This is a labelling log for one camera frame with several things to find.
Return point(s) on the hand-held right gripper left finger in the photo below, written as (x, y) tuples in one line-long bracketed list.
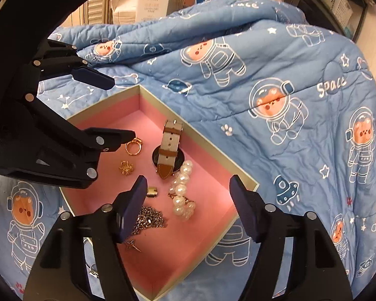
[(134, 207)]

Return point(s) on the blue astronaut bear blanket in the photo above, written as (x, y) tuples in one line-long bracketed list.
[(269, 53)]

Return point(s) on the green box with pink lining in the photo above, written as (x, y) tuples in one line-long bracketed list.
[(191, 225)]

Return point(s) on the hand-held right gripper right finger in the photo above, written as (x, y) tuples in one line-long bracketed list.
[(244, 207)]

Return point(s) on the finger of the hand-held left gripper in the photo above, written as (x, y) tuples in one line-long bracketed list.
[(112, 138), (94, 76)]

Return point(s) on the white storage basket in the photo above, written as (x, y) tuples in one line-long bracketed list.
[(341, 9)]

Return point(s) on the grey louvered closet door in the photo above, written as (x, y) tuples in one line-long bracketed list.
[(91, 12)]

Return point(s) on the gold flower brooch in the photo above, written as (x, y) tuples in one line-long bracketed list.
[(126, 168)]

